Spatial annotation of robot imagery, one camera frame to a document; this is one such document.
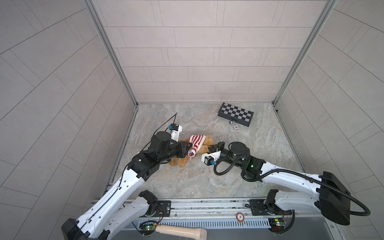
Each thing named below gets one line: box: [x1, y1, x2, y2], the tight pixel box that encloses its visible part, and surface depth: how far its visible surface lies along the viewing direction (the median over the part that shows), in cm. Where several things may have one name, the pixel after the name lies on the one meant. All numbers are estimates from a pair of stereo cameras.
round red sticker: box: [235, 212, 245, 223], surface depth 71 cm
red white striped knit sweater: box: [187, 134, 206, 160], surface depth 69 cm
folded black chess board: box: [217, 102, 254, 127], surface depth 109 cm
